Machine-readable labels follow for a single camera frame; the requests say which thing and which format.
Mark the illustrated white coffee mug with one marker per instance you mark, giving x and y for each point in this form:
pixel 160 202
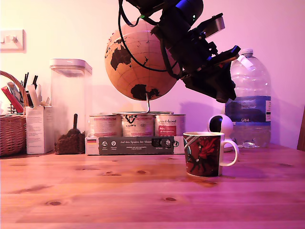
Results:
pixel 202 155

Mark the brown coffee beans heap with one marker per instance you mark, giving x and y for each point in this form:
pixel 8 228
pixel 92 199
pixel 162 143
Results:
pixel 69 143

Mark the large clear water bottle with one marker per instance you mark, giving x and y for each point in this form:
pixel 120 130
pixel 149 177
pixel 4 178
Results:
pixel 252 114

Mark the tin can with red label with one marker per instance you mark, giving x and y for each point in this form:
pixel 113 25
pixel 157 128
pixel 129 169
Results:
pixel 169 126

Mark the metal globe stand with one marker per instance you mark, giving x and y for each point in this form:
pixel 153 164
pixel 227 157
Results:
pixel 148 105

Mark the cork globe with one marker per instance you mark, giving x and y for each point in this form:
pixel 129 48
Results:
pixel 138 66

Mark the white labelled tin can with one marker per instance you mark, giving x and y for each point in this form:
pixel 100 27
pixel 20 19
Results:
pixel 138 126
pixel 104 126

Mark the brown wooden chair back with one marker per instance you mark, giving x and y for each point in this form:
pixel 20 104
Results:
pixel 301 136

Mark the flat grey printed box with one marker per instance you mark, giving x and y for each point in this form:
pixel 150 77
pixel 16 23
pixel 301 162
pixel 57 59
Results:
pixel 133 145

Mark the brown scoop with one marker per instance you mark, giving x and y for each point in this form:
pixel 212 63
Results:
pixel 75 121

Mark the clear jar with white lid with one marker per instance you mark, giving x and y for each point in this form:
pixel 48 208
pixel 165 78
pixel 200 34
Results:
pixel 69 95

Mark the white card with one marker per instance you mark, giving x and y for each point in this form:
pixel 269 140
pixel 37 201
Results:
pixel 33 95

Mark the white carton box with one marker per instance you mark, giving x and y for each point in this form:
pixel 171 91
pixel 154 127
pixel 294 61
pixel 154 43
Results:
pixel 38 131

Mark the black sticks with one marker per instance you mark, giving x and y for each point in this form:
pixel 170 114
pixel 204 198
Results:
pixel 25 80

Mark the red packet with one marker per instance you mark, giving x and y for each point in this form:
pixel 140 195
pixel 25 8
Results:
pixel 10 99

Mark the wicker basket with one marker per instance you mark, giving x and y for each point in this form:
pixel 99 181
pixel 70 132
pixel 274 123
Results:
pixel 12 133

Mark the small white round camera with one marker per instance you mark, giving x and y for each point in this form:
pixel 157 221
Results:
pixel 225 124

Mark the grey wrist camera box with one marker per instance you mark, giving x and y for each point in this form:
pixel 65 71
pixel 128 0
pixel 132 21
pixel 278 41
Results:
pixel 218 25

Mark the white wall switch plate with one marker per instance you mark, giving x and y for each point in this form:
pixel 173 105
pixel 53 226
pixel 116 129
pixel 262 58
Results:
pixel 12 40

